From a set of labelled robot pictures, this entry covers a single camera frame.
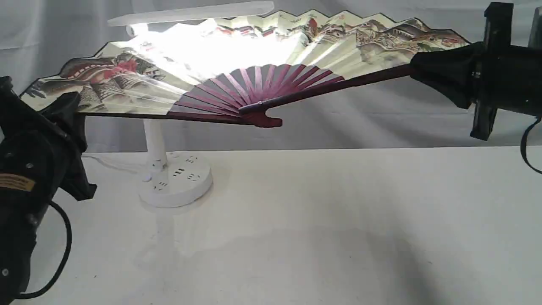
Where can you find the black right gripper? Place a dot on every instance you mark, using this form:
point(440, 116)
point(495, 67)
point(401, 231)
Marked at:
point(494, 74)

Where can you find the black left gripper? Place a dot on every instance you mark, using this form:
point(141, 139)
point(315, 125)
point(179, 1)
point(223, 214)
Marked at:
point(40, 153)

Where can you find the painted paper folding fan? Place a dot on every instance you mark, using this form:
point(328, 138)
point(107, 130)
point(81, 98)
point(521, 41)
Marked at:
point(213, 70)

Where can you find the white desk lamp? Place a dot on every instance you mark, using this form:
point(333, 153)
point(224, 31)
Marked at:
point(179, 179)

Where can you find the grey backdrop curtain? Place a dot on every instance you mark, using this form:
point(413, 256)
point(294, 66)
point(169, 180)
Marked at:
point(38, 36)

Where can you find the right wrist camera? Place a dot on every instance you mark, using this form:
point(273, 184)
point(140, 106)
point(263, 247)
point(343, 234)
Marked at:
point(535, 40)

